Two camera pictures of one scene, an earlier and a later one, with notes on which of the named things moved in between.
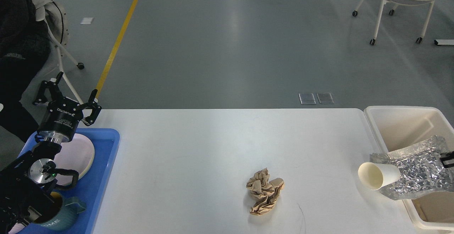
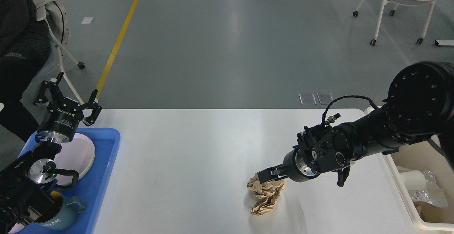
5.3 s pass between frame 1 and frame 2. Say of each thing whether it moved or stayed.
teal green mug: stayed
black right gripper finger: moved
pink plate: stayed
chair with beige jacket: stayed
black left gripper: stayed
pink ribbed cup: stayed
